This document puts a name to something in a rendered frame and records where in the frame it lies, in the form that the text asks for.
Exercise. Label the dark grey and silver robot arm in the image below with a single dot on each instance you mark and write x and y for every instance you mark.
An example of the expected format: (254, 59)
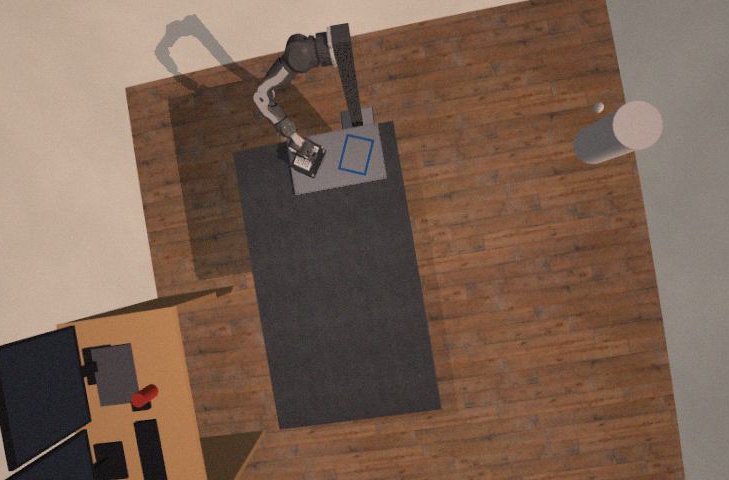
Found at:
(299, 56)

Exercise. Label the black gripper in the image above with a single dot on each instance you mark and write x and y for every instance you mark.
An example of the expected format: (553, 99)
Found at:
(306, 149)

